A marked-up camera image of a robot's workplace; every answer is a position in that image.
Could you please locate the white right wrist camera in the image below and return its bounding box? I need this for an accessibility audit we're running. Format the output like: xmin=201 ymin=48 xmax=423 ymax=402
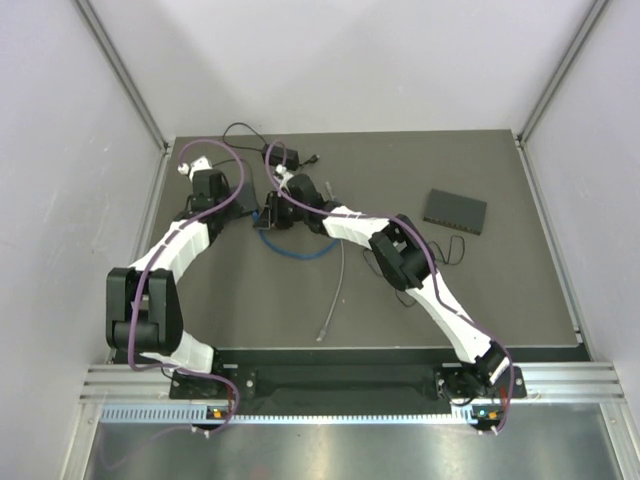
xmin=273 ymin=164 xmax=295 ymax=191

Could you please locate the blue ethernet cable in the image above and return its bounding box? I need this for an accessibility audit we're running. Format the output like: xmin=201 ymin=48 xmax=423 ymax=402
xmin=252 ymin=212 xmax=339 ymax=261

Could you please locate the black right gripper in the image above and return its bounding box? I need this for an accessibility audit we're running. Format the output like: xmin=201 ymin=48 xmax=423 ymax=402
xmin=253 ymin=193 xmax=308 ymax=232

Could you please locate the aluminium right corner post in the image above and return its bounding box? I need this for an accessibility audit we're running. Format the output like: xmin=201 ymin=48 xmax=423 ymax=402
xmin=515 ymin=0 xmax=611 ymax=146

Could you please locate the black left power adapter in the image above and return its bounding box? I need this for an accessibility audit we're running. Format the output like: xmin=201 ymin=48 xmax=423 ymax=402
xmin=261 ymin=144 xmax=300 ymax=171

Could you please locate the grey ethernet cable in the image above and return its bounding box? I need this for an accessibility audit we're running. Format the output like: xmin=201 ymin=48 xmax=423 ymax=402
xmin=315 ymin=182 xmax=347 ymax=344

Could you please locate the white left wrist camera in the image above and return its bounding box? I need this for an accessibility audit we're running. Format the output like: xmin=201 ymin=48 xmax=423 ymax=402
xmin=177 ymin=156 xmax=213 ymax=182

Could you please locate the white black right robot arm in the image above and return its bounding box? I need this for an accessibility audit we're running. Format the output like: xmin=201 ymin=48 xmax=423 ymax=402
xmin=267 ymin=166 xmax=515 ymax=398

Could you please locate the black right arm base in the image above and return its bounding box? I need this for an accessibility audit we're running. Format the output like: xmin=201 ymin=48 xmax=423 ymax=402
xmin=434 ymin=365 xmax=527 ymax=403

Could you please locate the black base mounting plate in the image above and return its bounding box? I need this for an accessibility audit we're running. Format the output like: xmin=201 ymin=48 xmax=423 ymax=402
xmin=168 ymin=363 xmax=527 ymax=402

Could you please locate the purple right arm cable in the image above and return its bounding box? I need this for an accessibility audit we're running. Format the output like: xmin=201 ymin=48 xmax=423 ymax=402
xmin=264 ymin=140 xmax=516 ymax=435

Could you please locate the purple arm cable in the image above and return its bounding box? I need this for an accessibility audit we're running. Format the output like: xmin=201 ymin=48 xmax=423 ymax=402
xmin=264 ymin=140 xmax=516 ymax=435
xmin=127 ymin=139 xmax=247 ymax=436

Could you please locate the grey slotted cable duct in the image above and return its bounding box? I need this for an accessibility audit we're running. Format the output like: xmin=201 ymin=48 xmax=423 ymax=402
xmin=100 ymin=404 xmax=500 ymax=425

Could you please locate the aluminium left corner post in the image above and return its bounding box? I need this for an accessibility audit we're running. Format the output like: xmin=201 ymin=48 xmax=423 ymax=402
xmin=71 ymin=0 xmax=169 ymax=152

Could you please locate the aluminium corner post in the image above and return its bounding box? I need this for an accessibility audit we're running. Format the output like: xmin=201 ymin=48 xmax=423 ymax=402
xmin=71 ymin=0 xmax=169 ymax=152
xmin=515 ymin=0 xmax=611 ymax=146

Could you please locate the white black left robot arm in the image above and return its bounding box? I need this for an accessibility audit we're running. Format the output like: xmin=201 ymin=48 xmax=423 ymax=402
xmin=105 ymin=166 xmax=240 ymax=397

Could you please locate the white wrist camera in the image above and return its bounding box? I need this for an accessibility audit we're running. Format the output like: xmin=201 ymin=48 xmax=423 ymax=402
xmin=273 ymin=164 xmax=295 ymax=191
xmin=177 ymin=156 xmax=213 ymax=182

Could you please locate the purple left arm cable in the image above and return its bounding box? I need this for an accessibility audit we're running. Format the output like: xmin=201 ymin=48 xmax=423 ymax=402
xmin=127 ymin=139 xmax=247 ymax=436

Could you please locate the aluminium frame rail front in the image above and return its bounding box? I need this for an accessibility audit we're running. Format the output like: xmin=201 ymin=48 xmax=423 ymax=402
xmin=80 ymin=362 xmax=624 ymax=403

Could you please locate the black network switch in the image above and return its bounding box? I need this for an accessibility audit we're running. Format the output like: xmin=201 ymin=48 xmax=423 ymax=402
xmin=423 ymin=189 xmax=487 ymax=236
xmin=229 ymin=181 xmax=259 ymax=217

